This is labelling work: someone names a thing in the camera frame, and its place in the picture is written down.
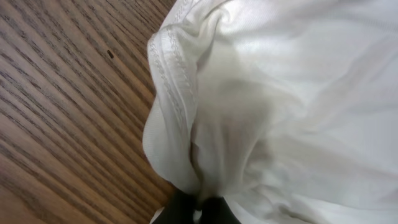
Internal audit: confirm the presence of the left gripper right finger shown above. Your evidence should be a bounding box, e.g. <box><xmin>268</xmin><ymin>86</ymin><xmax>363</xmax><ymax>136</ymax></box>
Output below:
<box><xmin>200</xmin><ymin>197</ymin><xmax>240</xmax><ymax>224</ymax></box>

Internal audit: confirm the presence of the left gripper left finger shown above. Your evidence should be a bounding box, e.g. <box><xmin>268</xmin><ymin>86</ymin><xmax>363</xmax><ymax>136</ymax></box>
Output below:
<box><xmin>152</xmin><ymin>190</ymin><xmax>197</xmax><ymax>224</ymax></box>

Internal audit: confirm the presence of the white t-shirt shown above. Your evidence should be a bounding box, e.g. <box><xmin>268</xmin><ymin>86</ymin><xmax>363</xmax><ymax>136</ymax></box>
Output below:
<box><xmin>142</xmin><ymin>0</ymin><xmax>397</xmax><ymax>223</ymax></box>

